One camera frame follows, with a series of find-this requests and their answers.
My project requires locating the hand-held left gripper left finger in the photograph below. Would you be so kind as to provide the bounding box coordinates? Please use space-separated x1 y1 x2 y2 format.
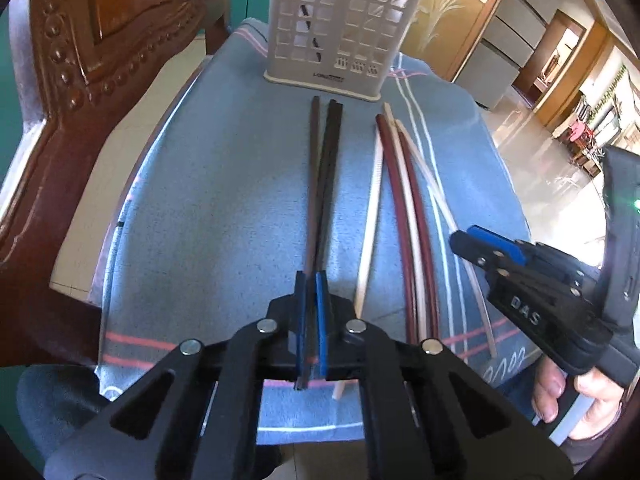
44 270 311 480

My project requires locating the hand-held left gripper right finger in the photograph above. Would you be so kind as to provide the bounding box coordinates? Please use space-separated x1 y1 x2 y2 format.
314 270 574 480

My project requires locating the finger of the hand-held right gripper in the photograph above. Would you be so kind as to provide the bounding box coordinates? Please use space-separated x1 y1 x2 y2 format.
466 225 538 268
449 230 506 281

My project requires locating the maroon chopstick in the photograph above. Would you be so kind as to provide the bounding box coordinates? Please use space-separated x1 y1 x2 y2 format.
375 114 418 343
396 130 441 342

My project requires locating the cream smooth chopstick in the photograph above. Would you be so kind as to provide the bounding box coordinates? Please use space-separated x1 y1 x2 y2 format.
382 102 431 341

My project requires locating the thin cream chopstick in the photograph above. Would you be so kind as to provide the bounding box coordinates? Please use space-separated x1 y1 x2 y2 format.
395 119 498 359

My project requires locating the cream textured chopstick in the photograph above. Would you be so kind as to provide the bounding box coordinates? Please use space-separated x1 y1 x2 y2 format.
332 130 386 402

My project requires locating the dark brown chopstick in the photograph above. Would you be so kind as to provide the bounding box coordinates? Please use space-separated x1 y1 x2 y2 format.
297 96 322 391

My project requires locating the black chopstick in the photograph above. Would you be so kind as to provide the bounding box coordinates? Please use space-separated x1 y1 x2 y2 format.
300 99 338 391
287 0 322 58
305 102 346 386

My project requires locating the white perforated utensil holder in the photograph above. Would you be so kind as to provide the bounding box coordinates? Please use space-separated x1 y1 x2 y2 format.
263 0 426 103

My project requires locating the person's right hand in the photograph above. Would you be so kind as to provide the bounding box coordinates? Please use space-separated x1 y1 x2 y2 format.
531 360 626 442

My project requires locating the blue striped towel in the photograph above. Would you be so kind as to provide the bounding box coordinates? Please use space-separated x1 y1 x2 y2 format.
95 17 543 446

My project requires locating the pink stool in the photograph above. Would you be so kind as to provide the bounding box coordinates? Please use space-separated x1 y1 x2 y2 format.
567 119 595 147

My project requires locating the grey drawer cabinet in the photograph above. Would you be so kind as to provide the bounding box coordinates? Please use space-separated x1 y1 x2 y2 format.
457 0 548 111

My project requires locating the wooden glass-door cabinet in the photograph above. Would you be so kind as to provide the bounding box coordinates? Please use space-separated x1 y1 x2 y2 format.
415 0 521 82

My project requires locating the dark blue cloth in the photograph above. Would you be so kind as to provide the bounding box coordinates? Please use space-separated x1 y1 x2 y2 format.
17 364 108 466

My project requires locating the carved wooden chair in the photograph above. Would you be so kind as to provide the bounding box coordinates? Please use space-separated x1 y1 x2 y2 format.
0 0 233 368

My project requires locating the wooden door frame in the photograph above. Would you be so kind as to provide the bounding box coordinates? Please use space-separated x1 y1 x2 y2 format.
514 10 587 107

